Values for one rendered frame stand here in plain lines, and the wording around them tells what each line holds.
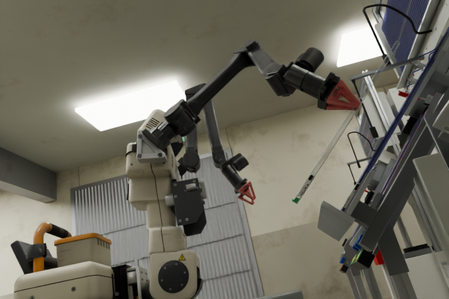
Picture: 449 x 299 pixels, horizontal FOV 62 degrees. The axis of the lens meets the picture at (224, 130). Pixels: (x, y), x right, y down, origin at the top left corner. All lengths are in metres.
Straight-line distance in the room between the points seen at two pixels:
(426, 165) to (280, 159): 4.57
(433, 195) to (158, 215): 0.93
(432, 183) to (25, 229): 6.11
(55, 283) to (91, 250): 0.20
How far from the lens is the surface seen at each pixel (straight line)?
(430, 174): 0.95
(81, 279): 1.28
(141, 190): 1.48
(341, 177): 5.41
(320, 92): 0.97
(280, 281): 5.19
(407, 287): 1.11
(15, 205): 6.79
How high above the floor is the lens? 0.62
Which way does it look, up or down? 24 degrees up
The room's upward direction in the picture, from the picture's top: 13 degrees counter-clockwise
